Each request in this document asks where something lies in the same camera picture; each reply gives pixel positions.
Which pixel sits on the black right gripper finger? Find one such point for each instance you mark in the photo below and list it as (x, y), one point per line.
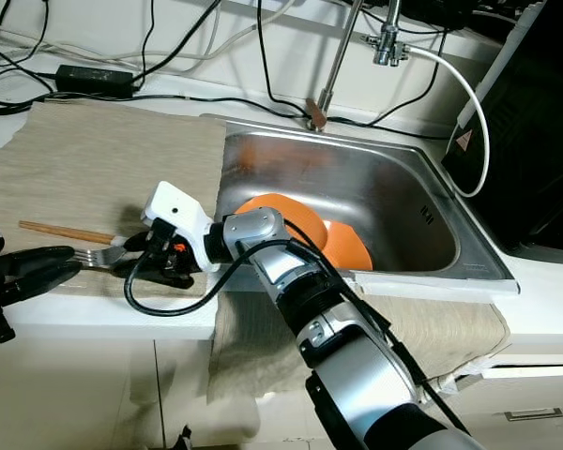
(139, 243)
(131, 267)

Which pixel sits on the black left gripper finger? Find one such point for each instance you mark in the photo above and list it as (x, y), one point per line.
(66, 260)
(58, 284)

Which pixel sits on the silver metal fork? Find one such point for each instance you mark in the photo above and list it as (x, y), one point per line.
(105, 256)

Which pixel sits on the large orange plate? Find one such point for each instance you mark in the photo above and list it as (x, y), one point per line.
(305, 220)

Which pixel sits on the small orange bowl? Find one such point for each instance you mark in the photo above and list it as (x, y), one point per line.
(352, 248)

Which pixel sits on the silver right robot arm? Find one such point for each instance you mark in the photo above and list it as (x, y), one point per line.
(347, 366)

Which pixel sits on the beige counter mat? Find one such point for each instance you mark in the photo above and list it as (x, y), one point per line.
(113, 159)

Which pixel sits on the white base cabinet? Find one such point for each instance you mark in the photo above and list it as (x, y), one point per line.
(84, 394)

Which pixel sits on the beige hanging towel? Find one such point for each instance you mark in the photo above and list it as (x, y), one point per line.
(253, 347)

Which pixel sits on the black power brick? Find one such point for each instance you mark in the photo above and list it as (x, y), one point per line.
(94, 79)

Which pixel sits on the stainless steel sink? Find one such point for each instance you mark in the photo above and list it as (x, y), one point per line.
(403, 187)

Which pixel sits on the chrome water valve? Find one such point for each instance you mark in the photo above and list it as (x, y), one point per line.
(389, 42)

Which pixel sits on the black appliance with warning sticker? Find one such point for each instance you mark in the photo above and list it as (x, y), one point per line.
(544, 141)

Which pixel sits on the white grey wand tube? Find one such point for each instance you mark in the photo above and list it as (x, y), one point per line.
(506, 56)

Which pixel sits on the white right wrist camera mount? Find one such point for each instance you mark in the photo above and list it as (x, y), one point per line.
(174, 206)

